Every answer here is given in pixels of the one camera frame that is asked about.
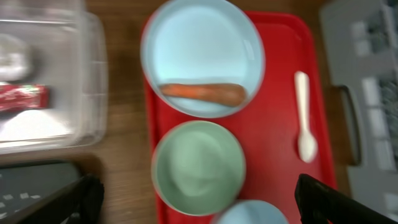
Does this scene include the red snack wrapper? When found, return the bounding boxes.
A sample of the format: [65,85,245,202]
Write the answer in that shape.
[1,84,50,112]

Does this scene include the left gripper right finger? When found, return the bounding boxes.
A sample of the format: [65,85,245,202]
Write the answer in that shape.
[295,174,397,224]

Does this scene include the white plastic spoon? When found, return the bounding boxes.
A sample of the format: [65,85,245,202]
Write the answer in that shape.
[294,71,318,163]

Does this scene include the red serving tray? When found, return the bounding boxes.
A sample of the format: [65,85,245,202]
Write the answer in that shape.
[142,11,338,224]

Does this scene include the light blue bowl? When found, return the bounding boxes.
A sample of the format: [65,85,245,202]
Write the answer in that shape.
[210,200,289,224]

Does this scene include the green bowl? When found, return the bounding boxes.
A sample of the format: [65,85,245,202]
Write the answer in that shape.
[151,121,246,217]

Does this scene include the black plastic tray bin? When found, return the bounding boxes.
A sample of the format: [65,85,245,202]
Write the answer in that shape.
[1,160,82,199]

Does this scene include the white tissue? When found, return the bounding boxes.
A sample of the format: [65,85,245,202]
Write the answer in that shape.
[1,34,33,82]

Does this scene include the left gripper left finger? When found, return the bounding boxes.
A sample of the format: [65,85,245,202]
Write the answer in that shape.
[6,174,104,224]

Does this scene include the grey dishwasher rack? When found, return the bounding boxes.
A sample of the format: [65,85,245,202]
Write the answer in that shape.
[320,0,397,220]

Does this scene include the clear plastic bin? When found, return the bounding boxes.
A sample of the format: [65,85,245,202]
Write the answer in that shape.
[1,0,108,154]

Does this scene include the orange carrot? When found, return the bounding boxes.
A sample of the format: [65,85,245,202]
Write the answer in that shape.
[160,83,247,107]

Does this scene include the white rice leftovers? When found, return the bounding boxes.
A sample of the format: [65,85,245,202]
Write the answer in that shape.
[0,192,42,219]

